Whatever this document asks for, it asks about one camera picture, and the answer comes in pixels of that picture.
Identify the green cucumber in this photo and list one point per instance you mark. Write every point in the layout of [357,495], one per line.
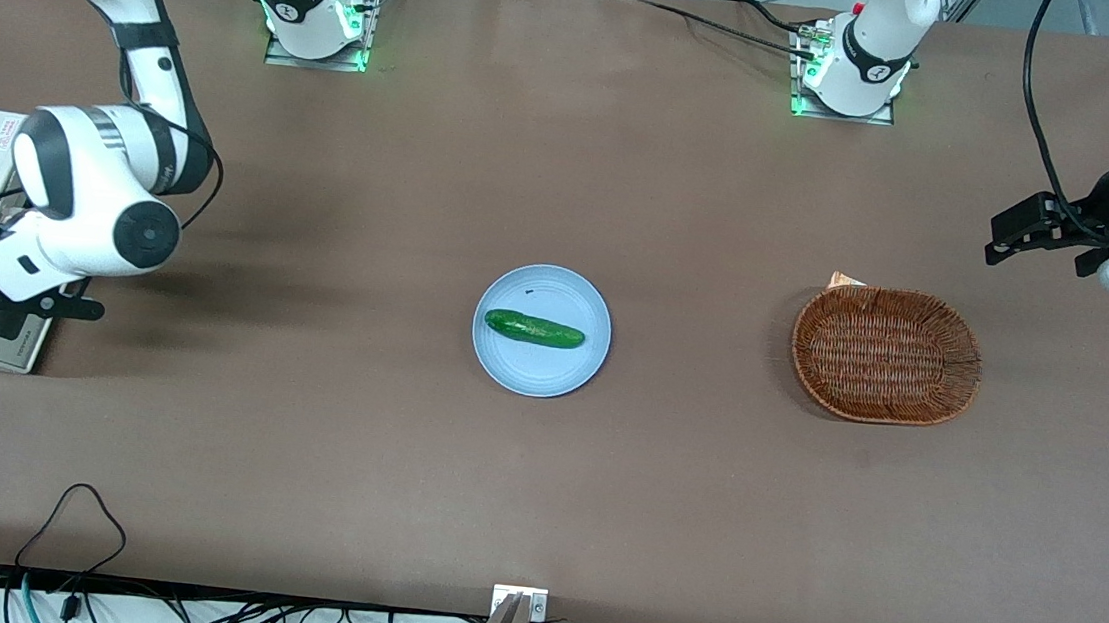
[533,329]

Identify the light blue round plate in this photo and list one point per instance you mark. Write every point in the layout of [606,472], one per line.
[539,370]

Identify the orange paper tag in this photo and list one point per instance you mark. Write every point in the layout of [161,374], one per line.
[843,280]

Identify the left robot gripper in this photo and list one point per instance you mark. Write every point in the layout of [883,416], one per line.
[1101,210]

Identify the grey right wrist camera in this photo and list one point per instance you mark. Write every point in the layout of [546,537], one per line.
[53,307]

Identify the red text oven sticker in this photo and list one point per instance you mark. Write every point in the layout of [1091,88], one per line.
[8,133]

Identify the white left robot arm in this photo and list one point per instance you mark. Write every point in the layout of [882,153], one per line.
[874,48]

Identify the brown oval wicker basket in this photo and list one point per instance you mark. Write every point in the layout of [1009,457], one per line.
[887,356]

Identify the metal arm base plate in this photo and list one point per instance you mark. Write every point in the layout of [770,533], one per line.
[882,120]
[371,24]

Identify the silver camera mount bracket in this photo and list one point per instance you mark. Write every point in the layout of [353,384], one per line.
[539,606]

